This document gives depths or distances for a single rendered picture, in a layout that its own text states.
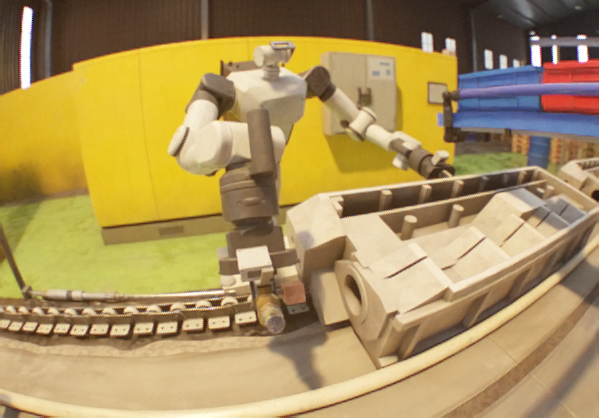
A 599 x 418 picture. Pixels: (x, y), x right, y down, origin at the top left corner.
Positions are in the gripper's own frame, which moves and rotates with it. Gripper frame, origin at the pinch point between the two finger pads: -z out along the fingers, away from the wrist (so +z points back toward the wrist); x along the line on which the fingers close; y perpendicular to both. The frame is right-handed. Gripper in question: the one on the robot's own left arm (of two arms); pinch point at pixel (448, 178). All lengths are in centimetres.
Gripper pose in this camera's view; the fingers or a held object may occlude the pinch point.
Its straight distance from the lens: 92.8
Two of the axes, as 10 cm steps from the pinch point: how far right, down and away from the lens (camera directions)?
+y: 0.1, -8.8, -4.7
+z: -2.7, -4.6, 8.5
